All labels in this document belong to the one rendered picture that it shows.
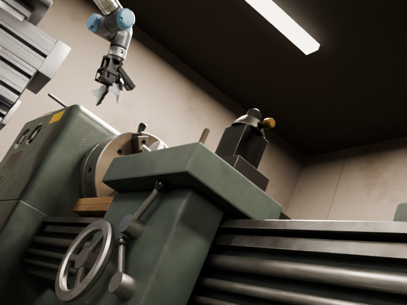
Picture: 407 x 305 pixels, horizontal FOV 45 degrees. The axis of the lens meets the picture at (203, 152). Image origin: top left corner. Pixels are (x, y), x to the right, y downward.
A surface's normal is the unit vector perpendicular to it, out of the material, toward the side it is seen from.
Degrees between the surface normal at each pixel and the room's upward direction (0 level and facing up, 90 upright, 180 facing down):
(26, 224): 90
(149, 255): 90
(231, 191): 90
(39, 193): 90
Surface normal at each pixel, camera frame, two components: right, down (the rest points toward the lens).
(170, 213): -0.70, -0.54
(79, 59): 0.53, -0.15
